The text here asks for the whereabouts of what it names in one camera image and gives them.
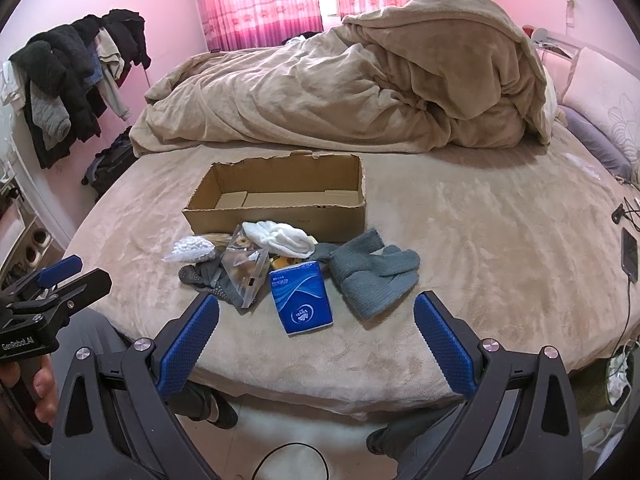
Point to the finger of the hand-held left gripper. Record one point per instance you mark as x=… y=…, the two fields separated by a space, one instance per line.
x=60 y=267
x=85 y=285

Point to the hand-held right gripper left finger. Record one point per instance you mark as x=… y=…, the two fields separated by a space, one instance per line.
x=187 y=345

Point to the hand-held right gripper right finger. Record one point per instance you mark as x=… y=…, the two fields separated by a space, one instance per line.
x=445 y=345

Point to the grey dotted socks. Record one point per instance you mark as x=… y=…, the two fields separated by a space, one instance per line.
x=200 y=277

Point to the clear zip bag of snacks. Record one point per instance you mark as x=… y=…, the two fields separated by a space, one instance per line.
x=245 y=275

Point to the blue tissue packet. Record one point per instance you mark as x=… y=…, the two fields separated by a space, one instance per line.
x=300 y=300

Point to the yellow printed packet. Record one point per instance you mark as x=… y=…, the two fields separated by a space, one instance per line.
x=285 y=261

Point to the white socks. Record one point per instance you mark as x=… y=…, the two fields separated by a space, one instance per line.
x=280 y=237

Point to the brown cardboard box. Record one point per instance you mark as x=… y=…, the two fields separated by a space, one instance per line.
x=280 y=220

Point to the person's left hand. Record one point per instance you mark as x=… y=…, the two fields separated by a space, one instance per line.
x=45 y=390

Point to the shoe rack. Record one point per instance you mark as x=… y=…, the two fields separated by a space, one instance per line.
x=25 y=240

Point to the person's right leg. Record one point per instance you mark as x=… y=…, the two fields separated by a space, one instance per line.
x=395 y=442

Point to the pile of hanging clothes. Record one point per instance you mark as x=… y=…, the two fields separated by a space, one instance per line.
x=60 y=75

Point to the black phone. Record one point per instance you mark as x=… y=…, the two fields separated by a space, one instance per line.
x=631 y=255

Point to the clear plastic wrapper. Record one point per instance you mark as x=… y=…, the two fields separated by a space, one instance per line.
x=585 y=166

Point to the grey pillow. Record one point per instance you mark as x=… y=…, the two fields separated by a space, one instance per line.
x=595 y=140

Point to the beige fleece blanket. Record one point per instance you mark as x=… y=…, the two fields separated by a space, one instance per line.
x=325 y=85

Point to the floral pillow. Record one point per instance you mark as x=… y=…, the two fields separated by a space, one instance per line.
x=605 y=90

